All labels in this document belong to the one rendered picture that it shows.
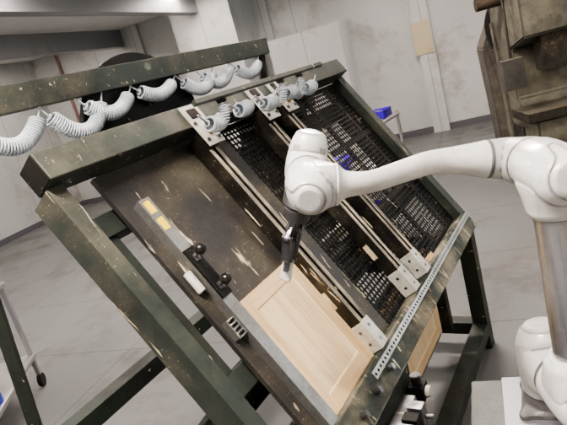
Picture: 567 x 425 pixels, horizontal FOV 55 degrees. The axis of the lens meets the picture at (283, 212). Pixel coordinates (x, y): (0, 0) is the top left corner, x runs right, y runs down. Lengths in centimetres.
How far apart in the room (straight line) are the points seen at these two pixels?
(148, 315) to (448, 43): 986
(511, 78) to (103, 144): 472
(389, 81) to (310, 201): 1000
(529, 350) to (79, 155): 143
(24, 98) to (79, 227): 76
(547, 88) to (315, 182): 544
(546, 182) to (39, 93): 180
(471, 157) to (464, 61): 960
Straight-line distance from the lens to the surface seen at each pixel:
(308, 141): 136
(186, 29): 1099
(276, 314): 190
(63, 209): 168
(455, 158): 145
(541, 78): 648
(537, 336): 171
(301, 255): 206
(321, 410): 182
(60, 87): 238
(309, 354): 192
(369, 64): 1118
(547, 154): 132
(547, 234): 140
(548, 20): 598
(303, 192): 120
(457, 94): 1110
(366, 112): 335
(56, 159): 172
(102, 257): 163
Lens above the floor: 200
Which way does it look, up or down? 15 degrees down
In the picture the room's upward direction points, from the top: 16 degrees counter-clockwise
